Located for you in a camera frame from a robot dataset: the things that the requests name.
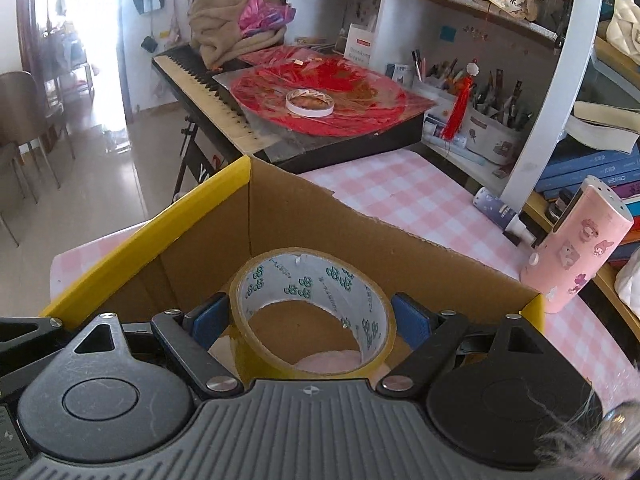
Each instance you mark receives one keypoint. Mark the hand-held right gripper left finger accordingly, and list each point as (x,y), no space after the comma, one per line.
(210,322)

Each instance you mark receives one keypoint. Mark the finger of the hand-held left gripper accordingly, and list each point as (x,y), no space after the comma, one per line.
(47,324)

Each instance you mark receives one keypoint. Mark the red paper-cut sheets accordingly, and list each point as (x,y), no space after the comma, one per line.
(360,92)

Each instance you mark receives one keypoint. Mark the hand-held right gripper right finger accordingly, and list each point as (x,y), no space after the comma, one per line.
(412,322)

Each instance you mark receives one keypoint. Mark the black electronic keyboard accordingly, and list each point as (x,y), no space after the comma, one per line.
(210,87)

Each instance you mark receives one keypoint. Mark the black keyboard stand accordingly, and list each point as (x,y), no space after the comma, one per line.
(192,160)

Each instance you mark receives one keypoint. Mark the white double-sided tape roll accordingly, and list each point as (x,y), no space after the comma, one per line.
(310,102)

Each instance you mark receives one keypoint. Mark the beige fleece blanket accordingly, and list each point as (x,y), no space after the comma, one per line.
(220,25)

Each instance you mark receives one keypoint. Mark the pink cartoon cylinder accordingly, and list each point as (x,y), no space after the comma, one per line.
(575,250)

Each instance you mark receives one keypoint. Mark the yellow packing tape roll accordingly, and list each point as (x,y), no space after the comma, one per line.
(280,280)

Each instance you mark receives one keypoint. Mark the yellow cardboard box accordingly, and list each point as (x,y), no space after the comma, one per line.
(300,210)

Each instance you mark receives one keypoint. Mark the small pen cup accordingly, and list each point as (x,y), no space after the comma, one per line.
(427,72)

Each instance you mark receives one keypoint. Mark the blue white tube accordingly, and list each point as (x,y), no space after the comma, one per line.
(497,210)

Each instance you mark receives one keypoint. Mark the cream quilted handbag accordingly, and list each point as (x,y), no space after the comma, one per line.
(625,27)

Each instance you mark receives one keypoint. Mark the grey fluffy tuft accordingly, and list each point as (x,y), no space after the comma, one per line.
(580,435)

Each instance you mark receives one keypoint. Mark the red tassel charm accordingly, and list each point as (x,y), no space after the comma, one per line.
(457,110)

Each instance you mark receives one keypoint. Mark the pink foil wrapping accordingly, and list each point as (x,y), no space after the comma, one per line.
(262,12)

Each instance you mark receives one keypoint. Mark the white card with red label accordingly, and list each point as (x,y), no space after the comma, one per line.
(360,42)

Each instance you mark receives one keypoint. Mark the white pen holder with pens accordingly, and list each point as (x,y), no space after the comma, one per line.
(495,132)

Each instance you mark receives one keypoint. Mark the brown chair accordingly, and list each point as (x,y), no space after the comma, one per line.
(30,125)

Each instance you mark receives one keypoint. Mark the row of colourful books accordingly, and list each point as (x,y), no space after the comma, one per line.
(590,170)

